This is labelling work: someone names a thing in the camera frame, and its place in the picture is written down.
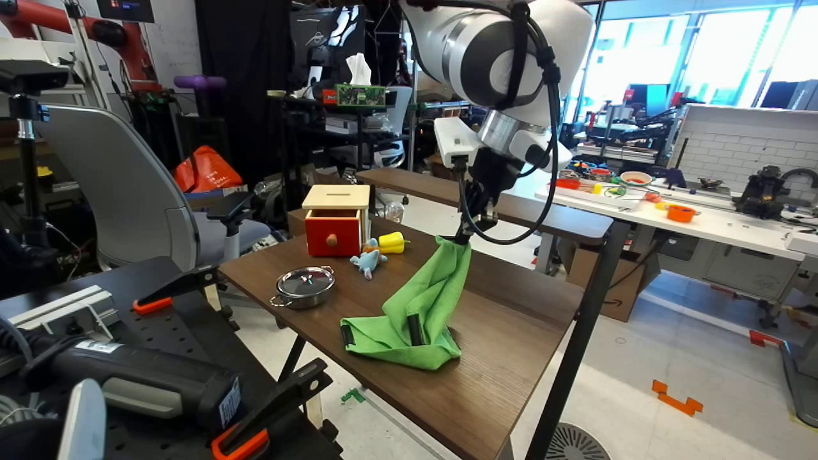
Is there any silver metal pot lid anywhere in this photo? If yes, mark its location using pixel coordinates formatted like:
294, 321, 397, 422
271, 265, 336, 309

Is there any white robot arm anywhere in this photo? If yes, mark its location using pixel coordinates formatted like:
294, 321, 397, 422
399, 0, 594, 222

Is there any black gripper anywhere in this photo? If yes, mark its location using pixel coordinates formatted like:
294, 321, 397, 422
461, 151, 523, 224

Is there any black perforated breadboard table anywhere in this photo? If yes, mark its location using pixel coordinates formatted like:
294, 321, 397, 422
0, 257, 340, 460

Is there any black camera on tripod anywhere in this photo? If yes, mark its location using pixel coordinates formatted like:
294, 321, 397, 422
0, 55, 70, 248

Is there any yellow toy cup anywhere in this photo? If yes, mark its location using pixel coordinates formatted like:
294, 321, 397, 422
380, 230, 408, 256

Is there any red wooden drawer box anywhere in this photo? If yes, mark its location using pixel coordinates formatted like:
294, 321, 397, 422
302, 183, 371, 257

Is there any green cloth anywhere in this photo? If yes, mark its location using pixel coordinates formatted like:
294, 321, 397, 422
340, 237, 472, 371

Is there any cardboard box under bench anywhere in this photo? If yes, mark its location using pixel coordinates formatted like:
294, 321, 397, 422
569, 242, 659, 325

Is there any light blue toy figure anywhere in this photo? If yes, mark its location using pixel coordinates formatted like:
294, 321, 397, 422
350, 242, 387, 279

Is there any grey office chair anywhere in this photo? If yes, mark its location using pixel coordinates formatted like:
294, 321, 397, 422
38, 104, 271, 270

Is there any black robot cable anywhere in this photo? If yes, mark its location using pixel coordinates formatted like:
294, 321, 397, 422
458, 0, 569, 248

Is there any orange black bar clamp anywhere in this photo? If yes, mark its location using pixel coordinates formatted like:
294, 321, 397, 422
132, 265, 219, 316

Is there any orange bag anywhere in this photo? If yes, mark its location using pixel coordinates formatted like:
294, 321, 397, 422
174, 146, 244, 194

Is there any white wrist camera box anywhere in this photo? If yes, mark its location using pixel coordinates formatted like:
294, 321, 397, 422
432, 116, 482, 168

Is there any white workbench with clutter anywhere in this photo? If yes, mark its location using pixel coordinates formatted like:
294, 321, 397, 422
555, 175, 818, 261

